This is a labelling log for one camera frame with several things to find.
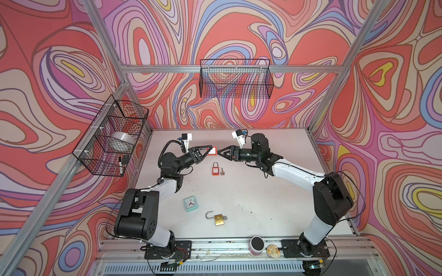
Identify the black wire basket back wall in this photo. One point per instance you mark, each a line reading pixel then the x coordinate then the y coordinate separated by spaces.
pixel 236 78

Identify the mint green alarm clock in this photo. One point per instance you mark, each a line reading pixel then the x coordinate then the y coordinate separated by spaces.
pixel 191 203

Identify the round beige patterned ball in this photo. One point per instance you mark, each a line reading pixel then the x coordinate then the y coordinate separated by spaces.
pixel 273 251

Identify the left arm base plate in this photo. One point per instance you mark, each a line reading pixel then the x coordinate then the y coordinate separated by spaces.
pixel 178 251

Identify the black wire basket wall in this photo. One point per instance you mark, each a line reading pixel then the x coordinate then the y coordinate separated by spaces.
pixel 97 151
pixel 236 78

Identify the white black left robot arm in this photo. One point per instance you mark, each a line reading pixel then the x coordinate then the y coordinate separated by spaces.
pixel 137 217

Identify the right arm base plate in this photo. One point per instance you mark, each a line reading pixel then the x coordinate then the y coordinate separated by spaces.
pixel 295 248

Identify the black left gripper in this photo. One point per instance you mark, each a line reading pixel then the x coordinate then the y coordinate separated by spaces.
pixel 193 157

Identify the brass padlock open shackle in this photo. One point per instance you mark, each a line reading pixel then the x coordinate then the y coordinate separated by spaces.
pixel 218 219

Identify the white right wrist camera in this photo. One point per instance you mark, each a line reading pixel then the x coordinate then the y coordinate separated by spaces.
pixel 240 137

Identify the red padlock with long shackle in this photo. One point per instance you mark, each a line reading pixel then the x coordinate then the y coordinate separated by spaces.
pixel 213 151

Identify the black wire basket left wall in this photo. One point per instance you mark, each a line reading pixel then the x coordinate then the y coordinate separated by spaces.
pixel 97 151

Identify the red small padlock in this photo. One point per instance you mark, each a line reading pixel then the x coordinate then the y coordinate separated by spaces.
pixel 215 169

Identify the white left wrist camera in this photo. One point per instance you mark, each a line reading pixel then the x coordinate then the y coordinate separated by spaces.
pixel 185 139

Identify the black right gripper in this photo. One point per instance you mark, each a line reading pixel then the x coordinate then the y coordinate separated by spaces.
pixel 231 149

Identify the pink cylinder black top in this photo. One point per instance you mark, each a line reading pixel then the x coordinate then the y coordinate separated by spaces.
pixel 256 245

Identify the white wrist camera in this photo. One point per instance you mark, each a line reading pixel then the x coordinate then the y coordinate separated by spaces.
pixel 240 137
pixel 185 139

